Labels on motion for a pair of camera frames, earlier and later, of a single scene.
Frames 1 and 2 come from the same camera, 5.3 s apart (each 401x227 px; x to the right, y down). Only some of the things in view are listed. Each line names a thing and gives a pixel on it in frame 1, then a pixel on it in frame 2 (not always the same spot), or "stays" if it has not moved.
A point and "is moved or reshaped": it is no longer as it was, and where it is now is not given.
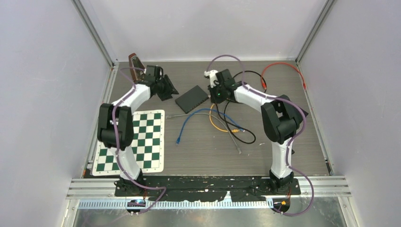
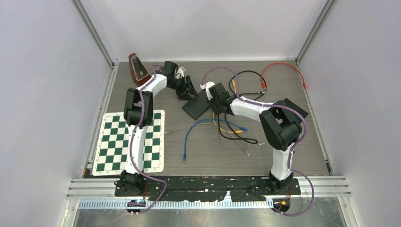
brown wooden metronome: (137, 75) stays
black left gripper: (170, 89) -> (186, 96)
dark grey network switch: (192, 99) is moved or reshaped
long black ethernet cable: (229, 128) is moved or reshaped
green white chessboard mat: (148, 146) stays
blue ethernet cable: (178, 138) -> (242, 128)
